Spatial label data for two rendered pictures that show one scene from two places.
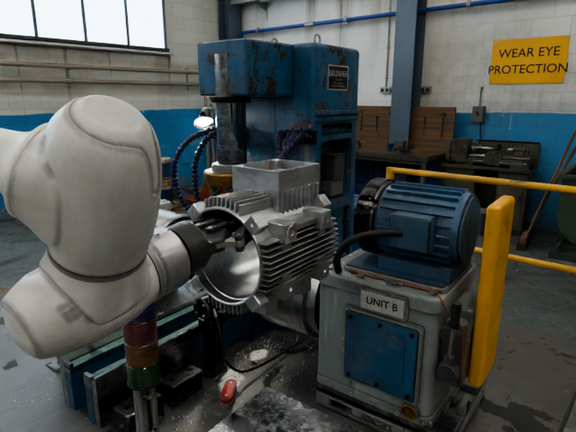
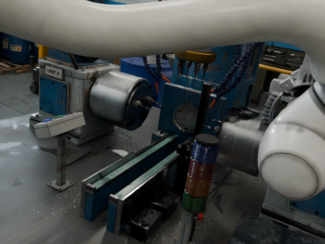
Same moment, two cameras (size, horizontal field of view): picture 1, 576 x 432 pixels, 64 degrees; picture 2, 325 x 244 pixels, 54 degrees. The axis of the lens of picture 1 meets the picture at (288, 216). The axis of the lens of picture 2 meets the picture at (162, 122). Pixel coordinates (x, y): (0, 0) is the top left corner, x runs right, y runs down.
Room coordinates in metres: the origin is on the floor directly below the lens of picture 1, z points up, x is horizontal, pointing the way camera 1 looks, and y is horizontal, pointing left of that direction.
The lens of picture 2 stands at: (0.12, 0.51, 1.50)
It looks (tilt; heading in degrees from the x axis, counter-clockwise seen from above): 20 degrees down; 349
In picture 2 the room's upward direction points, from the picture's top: 9 degrees clockwise
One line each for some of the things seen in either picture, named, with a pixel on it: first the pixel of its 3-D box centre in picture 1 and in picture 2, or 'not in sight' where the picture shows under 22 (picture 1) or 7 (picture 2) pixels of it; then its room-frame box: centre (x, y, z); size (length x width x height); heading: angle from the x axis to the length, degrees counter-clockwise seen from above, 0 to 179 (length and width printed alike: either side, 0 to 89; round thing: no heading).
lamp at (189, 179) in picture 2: (141, 349); (198, 182); (0.77, 0.27, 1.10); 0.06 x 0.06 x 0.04
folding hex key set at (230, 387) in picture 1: (228, 391); (197, 211); (1.05, 0.15, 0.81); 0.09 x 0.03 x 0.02; 174
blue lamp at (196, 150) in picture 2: (138, 304); (205, 150); (0.77, 0.27, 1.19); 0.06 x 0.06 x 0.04
